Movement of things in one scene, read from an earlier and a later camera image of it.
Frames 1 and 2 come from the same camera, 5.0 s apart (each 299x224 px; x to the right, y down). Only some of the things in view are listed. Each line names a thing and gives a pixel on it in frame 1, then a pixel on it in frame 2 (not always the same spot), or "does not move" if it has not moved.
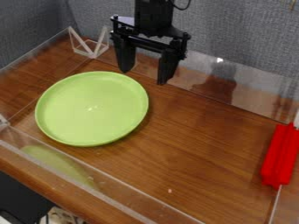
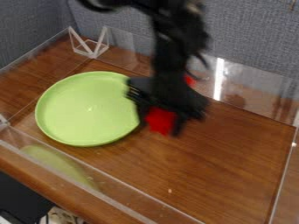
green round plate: [91, 108] does not move
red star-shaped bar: [278, 169] -> [162, 118]
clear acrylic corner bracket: [87, 46] does not move
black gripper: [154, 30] -> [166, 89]
